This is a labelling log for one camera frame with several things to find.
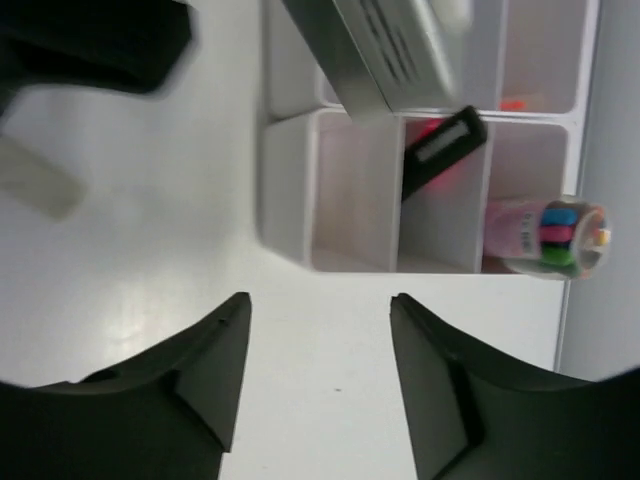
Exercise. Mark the clear tube of colored pens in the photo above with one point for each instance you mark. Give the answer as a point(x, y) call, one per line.
point(562, 239)

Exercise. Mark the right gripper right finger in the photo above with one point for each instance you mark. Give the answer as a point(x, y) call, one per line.
point(475, 412)

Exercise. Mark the grey eraser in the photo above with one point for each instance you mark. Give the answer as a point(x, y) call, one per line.
point(38, 183)

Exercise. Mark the pink black highlighter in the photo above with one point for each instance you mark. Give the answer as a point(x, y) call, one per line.
point(430, 127)

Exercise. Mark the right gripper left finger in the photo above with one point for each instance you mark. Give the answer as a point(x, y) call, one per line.
point(168, 412)

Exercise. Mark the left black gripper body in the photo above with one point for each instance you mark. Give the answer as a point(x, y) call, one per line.
point(123, 46)

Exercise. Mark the right white organizer box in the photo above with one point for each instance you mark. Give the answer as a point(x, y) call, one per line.
point(330, 191)

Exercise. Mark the white organizer box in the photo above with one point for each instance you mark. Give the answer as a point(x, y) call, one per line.
point(537, 50)
point(330, 191)

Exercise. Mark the green black highlighter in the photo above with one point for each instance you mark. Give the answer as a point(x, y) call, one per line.
point(453, 139)

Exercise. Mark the left white organizer box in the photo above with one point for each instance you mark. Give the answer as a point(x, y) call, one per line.
point(537, 50)

